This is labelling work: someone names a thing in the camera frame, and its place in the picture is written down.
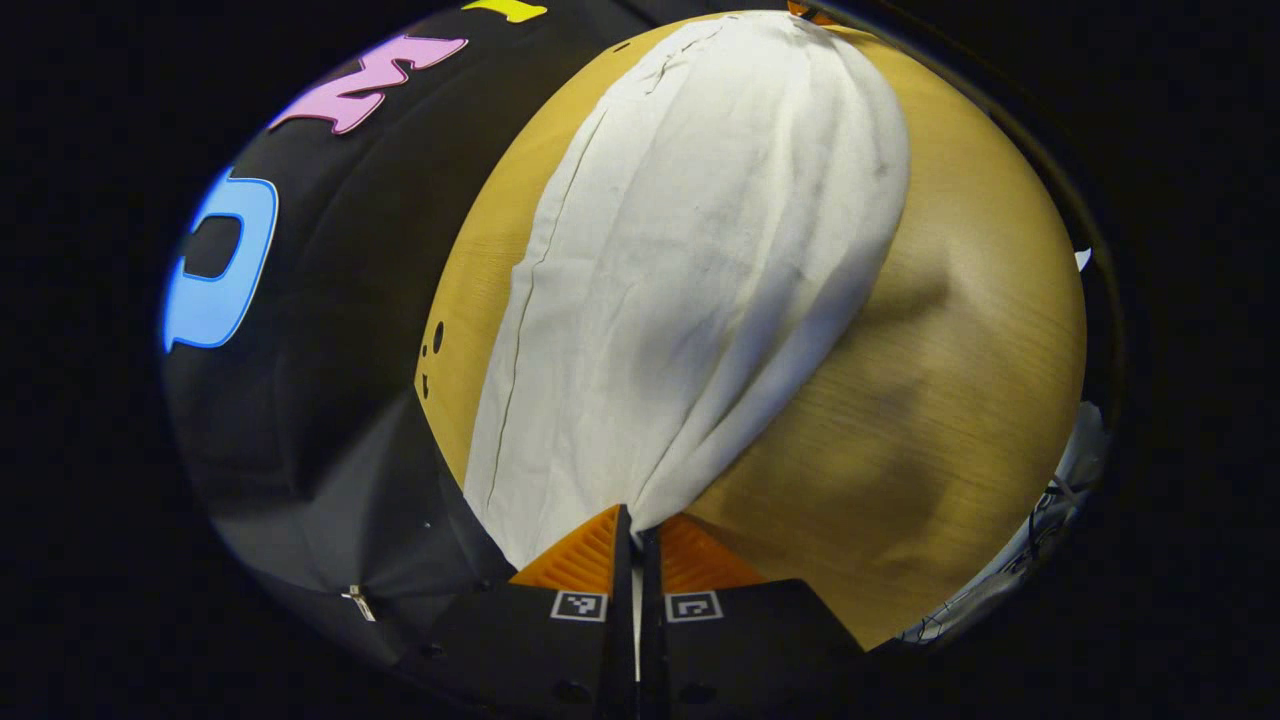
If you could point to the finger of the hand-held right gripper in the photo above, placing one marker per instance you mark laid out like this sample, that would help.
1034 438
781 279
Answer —
808 10

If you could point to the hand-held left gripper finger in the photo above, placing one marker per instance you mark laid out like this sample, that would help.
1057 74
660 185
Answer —
650 620
625 620

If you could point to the white jeans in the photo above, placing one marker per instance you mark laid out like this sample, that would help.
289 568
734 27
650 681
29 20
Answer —
690 250

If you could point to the silver binder clip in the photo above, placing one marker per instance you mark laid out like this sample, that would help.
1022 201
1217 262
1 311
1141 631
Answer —
358 603

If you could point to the black backdrop cloth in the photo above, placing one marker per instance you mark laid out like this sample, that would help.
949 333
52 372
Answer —
330 400

